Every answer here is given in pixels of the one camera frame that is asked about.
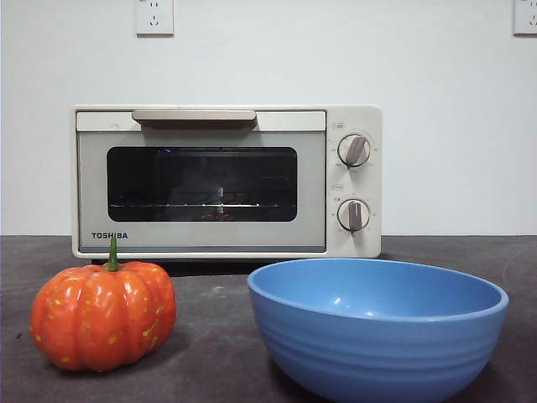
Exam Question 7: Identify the orange toy pumpkin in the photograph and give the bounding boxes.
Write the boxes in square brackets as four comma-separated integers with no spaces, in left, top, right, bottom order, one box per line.
[29,237,177,373]

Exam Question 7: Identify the cream Toshiba toaster oven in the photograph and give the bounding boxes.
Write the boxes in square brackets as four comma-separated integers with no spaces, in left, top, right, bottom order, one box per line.
[70,103,383,264]

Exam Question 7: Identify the white wall socket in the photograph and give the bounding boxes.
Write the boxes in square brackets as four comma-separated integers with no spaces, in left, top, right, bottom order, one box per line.
[134,0,175,37]
[512,0,537,37]

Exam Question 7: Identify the blue ribbed bowl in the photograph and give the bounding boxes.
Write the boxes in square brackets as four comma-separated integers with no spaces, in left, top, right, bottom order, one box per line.
[247,258,510,403]

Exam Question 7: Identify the beige oven dial knob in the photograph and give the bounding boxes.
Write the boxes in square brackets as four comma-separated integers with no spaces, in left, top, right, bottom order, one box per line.
[337,198,372,233]
[337,133,373,168]

